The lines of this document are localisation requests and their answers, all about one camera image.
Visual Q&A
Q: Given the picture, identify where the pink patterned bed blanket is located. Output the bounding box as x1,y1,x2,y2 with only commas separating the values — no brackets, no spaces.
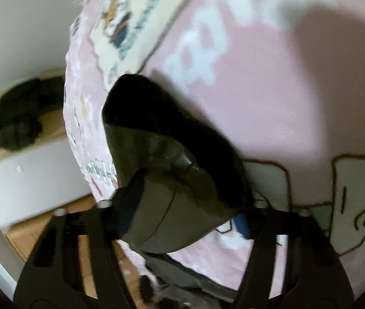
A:
64,0,365,306

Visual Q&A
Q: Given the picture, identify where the black coat hanging on door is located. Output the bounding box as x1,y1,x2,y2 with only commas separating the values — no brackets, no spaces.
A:
0,77,64,151

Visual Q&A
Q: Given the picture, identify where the dark brown leather jacket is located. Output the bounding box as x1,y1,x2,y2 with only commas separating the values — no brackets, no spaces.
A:
102,74,254,254

